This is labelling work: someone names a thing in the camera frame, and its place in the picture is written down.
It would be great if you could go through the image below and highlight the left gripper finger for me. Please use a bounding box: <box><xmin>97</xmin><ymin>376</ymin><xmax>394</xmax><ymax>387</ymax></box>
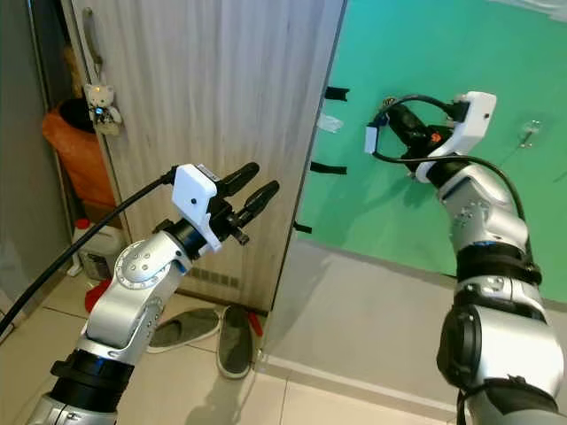
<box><xmin>220</xmin><ymin>161</ymin><xmax>261</xmax><ymax>192</ymax></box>
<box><xmin>237</xmin><ymin>181</ymin><xmax>280</xmax><ymax>222</ymax></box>

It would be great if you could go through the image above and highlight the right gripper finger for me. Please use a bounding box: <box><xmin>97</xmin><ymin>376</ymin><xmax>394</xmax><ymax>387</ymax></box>
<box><xmin>389</xmin><ymin>112</ymin><xmax>422</xmax><ymax>144</ymax></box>
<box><xmin>392</xmin><ymin>102</ymin><xmax>431</xmax><ymax>133</ymax></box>

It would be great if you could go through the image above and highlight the key with white tag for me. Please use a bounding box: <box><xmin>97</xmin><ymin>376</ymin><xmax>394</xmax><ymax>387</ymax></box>
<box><xmin>361</xmin><ymin>120</ymin><xmax>386</xmax><ymax>156</ymax></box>

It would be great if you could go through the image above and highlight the green hook board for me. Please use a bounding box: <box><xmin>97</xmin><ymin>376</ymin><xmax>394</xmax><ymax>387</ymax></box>
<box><xmin>288</xmin><ymin>0</ymin><xmax>567</xmax><ymax>306</ymax></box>

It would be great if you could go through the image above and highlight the light wood grain door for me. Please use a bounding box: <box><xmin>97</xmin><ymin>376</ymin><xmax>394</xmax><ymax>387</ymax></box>
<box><xmin>66</xmin><ymin>0</ymin><xmax>346</xmax><ymax>313</ymax></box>

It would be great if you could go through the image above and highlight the grey slipper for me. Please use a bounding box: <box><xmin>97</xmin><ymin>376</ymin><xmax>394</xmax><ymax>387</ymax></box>
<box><xmin>146</xmin><ymin>305</ymin><xmax>221</xmax><ymax>355</ymax></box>
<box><xmin>217</xmin><ymin>304</ymin><xmax>258</xmax><ymax>380</ymax></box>

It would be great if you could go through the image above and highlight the white plastic jug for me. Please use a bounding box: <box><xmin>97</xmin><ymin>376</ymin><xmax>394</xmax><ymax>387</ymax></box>
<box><xmin>73</xmin><ymin>217</ymin><xmax>120</xmax><ymax>282</ymax></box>

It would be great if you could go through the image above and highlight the orange bin bag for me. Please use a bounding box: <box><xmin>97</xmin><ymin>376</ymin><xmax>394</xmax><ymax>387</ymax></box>
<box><xmin>40</xmin><ymin>97</ymin><xmax>112</xmax><ymax>206</ymax></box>

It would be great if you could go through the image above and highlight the red cloth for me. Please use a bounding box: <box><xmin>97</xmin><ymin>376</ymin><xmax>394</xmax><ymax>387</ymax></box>
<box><xmin>84</xmin><ymin>279</ymin><xmax>112</xmax><ymax>315</ymax></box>

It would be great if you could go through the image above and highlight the brown brush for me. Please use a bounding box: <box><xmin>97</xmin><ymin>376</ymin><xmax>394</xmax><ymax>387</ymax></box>
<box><xmin>60</xmin><ymin>46</ymin><xmax>85</xmax><ymax>100</ymax></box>

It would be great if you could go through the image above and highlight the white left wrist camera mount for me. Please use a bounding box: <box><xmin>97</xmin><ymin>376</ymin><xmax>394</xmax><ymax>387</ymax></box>
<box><xmin>170</xmin><ymin>163</ymin><xmax>225</xmax><ymax>251</ymax></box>

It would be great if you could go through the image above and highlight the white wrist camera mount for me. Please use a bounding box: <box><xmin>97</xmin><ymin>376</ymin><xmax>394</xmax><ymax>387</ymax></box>
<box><xmin>170</xmin><ymin>163</ymin><xmax>225</xmax><ymax>251</ymax></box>
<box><xmin>439</xmin><ymin>90</ymin><xmax>499</xmax><ymax>160</ymax></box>

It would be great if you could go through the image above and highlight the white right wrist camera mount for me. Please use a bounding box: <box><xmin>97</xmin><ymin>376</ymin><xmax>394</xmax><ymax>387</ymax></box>
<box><xmin>439</xmin><ymin>90</ymin><xmax>499</xmax><ymax>160</ymax></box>

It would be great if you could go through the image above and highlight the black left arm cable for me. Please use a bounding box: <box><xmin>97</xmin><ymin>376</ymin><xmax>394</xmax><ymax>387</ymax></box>
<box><xmin>0</xmin><ymin>168</ymin><xmax>183</xmax><ymax>333</ymax></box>

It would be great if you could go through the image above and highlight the small teddy bear keychain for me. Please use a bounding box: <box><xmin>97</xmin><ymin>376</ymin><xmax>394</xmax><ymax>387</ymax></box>
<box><xmin>84</xmin><ymin>82</ymin><xmax>123</xmax><ymax>135</ymax></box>

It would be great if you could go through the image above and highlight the silver door handle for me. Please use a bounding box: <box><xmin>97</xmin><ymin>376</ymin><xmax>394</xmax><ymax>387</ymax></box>
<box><xmin>80</xmin><ymin>7</ymin><xmax>100</xmax><ymax>81</ymax></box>

